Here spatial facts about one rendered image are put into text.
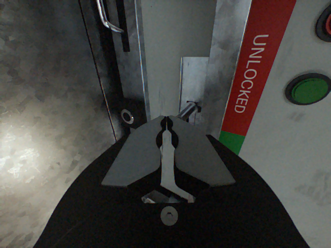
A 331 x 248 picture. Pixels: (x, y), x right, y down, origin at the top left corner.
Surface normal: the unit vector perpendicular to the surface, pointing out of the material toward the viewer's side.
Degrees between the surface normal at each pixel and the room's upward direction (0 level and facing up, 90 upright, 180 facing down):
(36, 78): 0
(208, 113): 90
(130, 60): 90
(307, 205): 90
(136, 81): 90
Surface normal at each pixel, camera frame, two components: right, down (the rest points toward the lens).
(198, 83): -0.50, 0.44
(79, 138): 0.87, 0.24
